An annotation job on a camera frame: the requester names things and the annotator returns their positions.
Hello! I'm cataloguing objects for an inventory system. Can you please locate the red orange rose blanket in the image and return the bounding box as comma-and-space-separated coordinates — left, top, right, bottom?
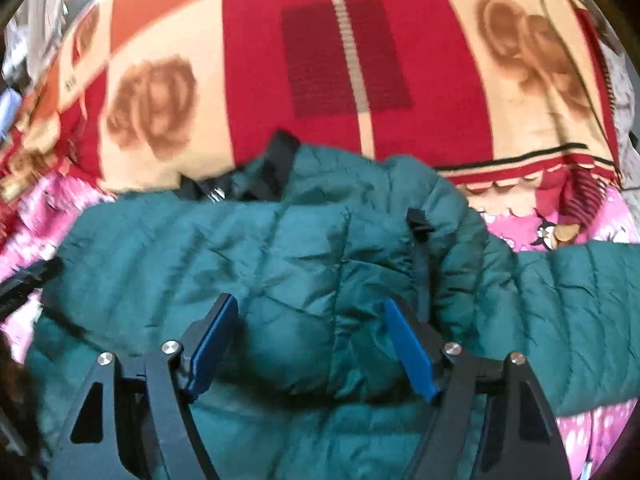
1, 0, 617, 212

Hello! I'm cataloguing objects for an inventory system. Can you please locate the light blue cloth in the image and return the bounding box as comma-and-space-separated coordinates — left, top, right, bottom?
0, 88, 23, 140

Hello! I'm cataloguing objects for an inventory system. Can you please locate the green quilted puffer jacket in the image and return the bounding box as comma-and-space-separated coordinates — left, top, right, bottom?
25, 145, 639, 479

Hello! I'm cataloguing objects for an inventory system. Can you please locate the floral white bed sheet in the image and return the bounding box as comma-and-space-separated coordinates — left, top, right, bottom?
600, 41, 639, 191

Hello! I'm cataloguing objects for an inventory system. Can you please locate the black charging cable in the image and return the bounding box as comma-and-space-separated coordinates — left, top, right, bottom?
539, 0, 626, 191

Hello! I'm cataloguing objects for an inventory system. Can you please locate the pink penguin quilt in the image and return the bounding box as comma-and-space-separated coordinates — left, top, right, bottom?
1, 174, 639, 479

